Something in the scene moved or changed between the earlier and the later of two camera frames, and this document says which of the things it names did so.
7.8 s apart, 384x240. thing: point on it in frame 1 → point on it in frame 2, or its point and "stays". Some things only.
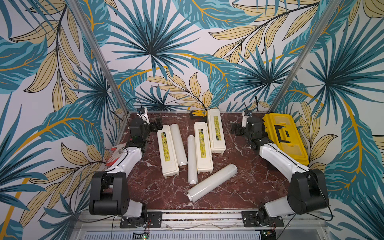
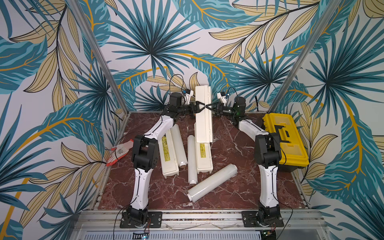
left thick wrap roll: [180, 151] stays
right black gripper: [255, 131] → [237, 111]
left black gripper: [154, 128] → [198, 110]
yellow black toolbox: [281, 130] stays
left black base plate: [154, 220] stays
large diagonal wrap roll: [227, 174] stays
